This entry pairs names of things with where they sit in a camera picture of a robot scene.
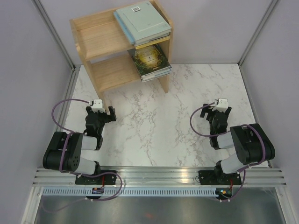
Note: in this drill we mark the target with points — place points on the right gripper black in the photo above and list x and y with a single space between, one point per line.
206 109

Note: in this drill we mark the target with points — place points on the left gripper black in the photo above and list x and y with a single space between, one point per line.
110 117

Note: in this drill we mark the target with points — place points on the Robinson Crusoe purple book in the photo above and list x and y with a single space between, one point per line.
153 78

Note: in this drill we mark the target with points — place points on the Wuthering Heights blue book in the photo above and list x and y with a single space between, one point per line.
153 76

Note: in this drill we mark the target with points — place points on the teal underwater cover book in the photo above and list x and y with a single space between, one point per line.
158 71

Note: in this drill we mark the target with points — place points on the dark green gold book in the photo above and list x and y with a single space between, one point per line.
149 60

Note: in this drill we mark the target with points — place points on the yellow book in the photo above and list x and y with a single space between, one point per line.
150 43

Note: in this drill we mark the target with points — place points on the pale green book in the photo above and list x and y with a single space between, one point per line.
143 20

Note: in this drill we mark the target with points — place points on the light blue SO book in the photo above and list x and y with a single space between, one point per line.
127 33

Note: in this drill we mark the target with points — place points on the black book with barcode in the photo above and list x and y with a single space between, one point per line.
151 40

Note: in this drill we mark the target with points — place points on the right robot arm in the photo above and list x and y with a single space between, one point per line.
252 145

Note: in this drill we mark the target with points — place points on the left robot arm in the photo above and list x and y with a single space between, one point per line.
64 150

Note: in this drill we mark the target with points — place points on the wooden two-tier shelf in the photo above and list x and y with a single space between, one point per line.
103 50

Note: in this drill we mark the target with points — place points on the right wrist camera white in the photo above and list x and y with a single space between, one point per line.
220 105

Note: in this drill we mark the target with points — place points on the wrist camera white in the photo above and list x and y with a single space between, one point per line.
97 105
220 105

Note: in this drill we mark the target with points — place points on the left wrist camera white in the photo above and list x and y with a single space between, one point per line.
97 105

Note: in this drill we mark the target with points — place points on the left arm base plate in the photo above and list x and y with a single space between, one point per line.
109 178

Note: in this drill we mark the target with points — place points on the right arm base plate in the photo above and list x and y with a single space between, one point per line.
209 177

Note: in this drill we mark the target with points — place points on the aluminium rail beam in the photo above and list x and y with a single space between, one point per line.
163 177

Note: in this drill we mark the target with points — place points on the white slotted cable duct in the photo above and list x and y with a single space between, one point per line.
130 191

